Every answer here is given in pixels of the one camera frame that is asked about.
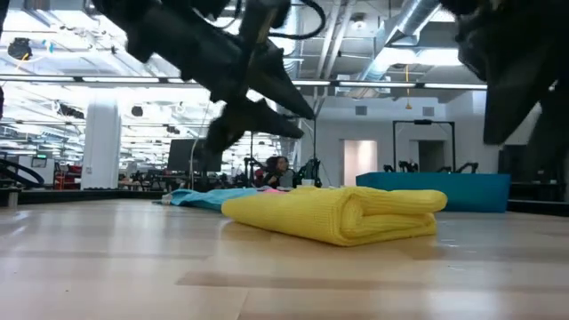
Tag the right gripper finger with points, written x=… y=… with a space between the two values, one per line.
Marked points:
x=555 y=142
x=511 y=102

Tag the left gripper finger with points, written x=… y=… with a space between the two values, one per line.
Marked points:
x=244 y=122
x=275 y=80

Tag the black gantry frame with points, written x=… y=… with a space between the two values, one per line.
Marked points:
x=314 y=151
x=422 y=121

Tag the black cabinet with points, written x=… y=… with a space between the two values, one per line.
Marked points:
x=515 y=171

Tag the light blue microfiber towel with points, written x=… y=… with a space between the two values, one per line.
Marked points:
x=204 y=197

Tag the person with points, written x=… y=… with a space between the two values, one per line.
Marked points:
x=278 y=173

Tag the idle black robot arm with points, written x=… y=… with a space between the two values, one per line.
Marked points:
x=406 y=166
x=469 y=168

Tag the pink microfiber towel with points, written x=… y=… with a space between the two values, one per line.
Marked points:
x=275 y=190

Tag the long light strip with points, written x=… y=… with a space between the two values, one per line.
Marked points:
x=378 y=84

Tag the yellow microfiber towel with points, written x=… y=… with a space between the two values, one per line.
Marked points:
x=333 y=213

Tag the dark blue bin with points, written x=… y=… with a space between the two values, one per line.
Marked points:
x=471 y=191

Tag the black aluminium table frame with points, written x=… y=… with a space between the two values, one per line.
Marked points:
x=538 y=208

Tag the white pillar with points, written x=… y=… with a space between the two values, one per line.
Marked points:
x=102 y=146

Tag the black flat monitor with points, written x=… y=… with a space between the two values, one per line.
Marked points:
x=182 y=155

